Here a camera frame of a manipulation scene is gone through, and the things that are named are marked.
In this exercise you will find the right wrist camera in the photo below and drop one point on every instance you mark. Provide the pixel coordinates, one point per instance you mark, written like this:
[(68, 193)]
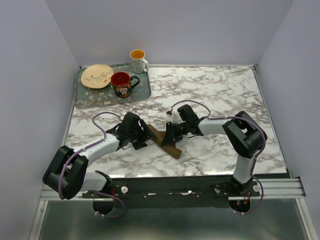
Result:
[(174, 116)]

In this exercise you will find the black skull mug red inside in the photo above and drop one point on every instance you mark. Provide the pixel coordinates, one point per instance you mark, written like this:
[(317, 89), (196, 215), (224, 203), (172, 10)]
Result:
[(123, 84)]

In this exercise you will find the beige floral plate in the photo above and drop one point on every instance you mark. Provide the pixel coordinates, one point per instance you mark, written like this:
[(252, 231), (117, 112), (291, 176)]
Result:
[(97, 76)]

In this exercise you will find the brown cloth napkin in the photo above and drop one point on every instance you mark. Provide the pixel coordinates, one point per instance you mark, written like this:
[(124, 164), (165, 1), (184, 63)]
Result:
[(159, 137)]

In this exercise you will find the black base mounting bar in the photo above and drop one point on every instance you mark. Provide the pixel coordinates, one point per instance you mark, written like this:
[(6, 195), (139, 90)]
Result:
[(218, 191)]

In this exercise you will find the white mug orange inside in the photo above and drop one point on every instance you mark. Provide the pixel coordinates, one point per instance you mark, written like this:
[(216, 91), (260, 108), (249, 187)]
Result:
[(138, 62)]

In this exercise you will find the aluminium frame rail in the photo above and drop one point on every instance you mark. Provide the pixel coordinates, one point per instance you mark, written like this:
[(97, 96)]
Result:
[(278, 213)]

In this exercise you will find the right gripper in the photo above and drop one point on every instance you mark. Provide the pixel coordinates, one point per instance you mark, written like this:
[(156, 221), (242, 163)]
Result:
[(171, 137)]

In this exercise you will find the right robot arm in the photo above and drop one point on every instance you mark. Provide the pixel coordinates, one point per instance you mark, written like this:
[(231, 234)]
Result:
[(245, 135)]

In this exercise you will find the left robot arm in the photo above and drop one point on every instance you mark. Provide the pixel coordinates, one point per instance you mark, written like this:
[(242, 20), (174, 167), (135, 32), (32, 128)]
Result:
[(67, 173)]

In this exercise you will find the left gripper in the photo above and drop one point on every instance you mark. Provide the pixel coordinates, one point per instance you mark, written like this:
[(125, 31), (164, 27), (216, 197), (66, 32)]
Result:
[(145, 135)]

